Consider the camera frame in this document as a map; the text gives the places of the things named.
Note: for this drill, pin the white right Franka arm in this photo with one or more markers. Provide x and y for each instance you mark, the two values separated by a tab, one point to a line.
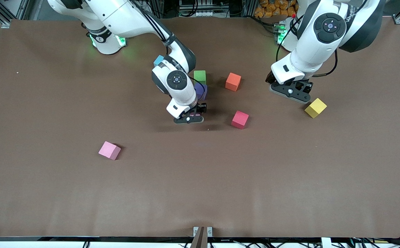
124	17

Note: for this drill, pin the white table leg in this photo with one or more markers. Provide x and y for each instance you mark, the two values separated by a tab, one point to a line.
324	243

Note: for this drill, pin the small silver metal bracket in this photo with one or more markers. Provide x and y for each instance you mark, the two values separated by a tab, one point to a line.
195	231
209	231

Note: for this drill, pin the grey metal equipment rack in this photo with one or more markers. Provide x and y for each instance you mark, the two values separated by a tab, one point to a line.
203	10

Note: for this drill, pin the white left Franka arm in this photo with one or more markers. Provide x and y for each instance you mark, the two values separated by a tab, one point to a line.
310	51

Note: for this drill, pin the red foam block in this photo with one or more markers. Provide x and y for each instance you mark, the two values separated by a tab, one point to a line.
239	119

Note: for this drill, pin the orange foam block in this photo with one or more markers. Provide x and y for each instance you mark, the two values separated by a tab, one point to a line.
233	82

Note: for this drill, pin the blue foam block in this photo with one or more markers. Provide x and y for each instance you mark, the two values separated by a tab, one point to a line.
158	61

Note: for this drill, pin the brown wooden post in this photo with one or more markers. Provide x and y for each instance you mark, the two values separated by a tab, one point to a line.
200	241

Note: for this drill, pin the green foam block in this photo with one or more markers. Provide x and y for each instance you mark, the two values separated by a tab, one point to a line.
200	75

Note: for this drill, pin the purple foam block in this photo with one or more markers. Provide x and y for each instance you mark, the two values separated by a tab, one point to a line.
202	92

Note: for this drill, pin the yellow foam block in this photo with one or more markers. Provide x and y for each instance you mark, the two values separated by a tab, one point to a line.
315	107

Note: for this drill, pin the pile of orange fruit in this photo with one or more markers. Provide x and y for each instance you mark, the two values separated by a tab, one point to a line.
270	8

